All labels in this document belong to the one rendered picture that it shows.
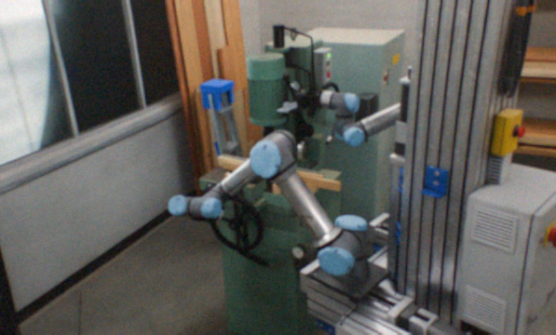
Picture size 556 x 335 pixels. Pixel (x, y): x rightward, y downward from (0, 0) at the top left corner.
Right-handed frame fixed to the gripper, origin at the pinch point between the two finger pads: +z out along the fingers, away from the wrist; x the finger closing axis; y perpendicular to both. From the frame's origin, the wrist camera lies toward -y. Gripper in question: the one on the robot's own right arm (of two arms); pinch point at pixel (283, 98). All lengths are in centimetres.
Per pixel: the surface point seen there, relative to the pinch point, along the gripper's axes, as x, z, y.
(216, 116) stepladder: -28, 81, -65
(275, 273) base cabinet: 58, 2, -66
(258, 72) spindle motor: -4.9, 11.2, 10.4
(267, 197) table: 34.6, 4.8, -32.7
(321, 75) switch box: -29.2, -3.7, -17.3
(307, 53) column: -31.5, 1.3, -4.8
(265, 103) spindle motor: 2.7, 8.6, -2.0
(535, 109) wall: -158, -86, -192
